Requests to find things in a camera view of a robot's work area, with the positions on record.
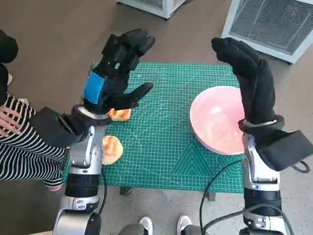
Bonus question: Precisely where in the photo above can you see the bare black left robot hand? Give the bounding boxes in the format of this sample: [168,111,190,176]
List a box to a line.
[82,28,157,116]

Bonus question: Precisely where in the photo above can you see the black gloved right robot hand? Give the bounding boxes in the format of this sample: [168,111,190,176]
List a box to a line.
[210,37,277,127]

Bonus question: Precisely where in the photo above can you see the long toy bread loaf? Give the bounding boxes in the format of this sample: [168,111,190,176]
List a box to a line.
[107,108,132,122]

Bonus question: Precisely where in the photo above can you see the pink bowl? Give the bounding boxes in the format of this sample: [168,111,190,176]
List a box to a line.
[189,86,245,155]

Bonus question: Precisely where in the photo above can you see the round toy bread bun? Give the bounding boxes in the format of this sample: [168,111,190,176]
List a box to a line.
[101,135,124,165]

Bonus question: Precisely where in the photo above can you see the large white mesh cabinet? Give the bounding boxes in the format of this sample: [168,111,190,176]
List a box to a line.
[221,0,313,64]

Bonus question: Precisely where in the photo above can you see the green cutting mat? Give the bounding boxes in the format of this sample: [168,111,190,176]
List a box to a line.
[62,61,245,194]

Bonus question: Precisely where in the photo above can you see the small white mesh cabinet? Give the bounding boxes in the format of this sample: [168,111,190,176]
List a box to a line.
[116,0,181,20]

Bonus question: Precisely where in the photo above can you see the person's hand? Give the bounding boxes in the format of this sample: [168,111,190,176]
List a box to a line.
[0,105,22,137]

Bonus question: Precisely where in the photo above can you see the person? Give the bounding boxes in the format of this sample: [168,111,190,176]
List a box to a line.
[0,30,68,193]

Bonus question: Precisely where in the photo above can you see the person's white shoe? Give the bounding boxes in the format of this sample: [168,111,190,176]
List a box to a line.
[177,215,193,233]
[138,216,154,235]

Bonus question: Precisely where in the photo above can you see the person's grey leg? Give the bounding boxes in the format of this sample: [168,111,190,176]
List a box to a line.
[119,223,145,235]
[182,225,207,235]

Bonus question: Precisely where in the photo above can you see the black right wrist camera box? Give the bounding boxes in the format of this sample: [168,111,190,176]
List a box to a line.
[256,129,313,173]

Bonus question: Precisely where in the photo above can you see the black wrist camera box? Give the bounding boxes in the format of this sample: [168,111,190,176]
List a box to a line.
[28,106,85,149]
[256,129,313,173]

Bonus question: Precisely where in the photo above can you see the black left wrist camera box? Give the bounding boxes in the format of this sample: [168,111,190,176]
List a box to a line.
[28,106,85,149]

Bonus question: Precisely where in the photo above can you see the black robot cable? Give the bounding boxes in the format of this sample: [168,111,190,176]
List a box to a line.
[204,204,293,235]
[96,168,108,221]
[199,158,245,235]

